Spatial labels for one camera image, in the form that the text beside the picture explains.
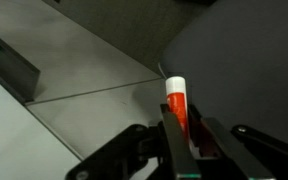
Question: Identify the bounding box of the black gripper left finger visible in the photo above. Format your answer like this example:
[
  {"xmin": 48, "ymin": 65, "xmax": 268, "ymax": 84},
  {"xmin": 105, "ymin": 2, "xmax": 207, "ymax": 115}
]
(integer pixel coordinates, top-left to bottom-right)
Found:
[{"xmin": 160, "ymin": 104, "xmax": 202, "ymax": 180}]

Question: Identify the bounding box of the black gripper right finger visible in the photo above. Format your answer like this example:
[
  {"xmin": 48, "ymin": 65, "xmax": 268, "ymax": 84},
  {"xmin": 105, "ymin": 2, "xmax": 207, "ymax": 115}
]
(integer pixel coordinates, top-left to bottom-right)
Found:
[{"xmin": 188, "ymin": 105, "xmax": 276, "ymax": 180}]

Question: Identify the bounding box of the red whiteboard marker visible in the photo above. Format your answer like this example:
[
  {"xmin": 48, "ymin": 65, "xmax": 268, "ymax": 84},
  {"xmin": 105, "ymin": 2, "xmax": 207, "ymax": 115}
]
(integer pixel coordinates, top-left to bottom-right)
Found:
[{"xmin": 165, "ymin": 76, "xmax": 189, "ymax": 141}]

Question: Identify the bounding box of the black marker tray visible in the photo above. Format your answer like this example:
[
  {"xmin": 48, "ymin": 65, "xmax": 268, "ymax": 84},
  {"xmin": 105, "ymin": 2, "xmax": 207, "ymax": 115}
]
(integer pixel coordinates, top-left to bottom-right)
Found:
[{"xmin": 0, "ymin": 38, "xmax": 41, "ymax": 104}]

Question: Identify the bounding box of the black mesh office chair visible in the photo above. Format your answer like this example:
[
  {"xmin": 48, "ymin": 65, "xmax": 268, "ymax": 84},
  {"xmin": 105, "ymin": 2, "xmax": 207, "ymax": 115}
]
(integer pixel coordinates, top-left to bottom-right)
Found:
[{"xmin": 159, "ymin": 0, "xmax": 288, "ymax": 143}]

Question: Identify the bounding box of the large white whiteboard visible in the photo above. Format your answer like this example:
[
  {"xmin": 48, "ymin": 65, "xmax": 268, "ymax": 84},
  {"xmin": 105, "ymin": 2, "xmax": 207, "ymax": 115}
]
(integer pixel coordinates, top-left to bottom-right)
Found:
[{"xmin": 0, "ymin": 85, "xmax": 79, "ymax": 180}]

